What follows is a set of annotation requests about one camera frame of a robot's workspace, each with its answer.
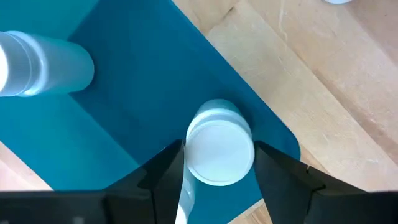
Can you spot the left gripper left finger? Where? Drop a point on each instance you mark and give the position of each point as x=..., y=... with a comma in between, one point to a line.
x=149, y=193

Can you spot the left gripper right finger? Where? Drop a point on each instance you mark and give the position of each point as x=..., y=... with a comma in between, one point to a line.
x=286, y=186

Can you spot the white plastic pill bottle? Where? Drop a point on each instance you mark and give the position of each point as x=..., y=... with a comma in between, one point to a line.
x=220, y=149
x=56, y=65
x=338, y=1

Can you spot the teal plastic basket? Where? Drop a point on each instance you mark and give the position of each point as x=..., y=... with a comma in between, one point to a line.
x=140, y=77

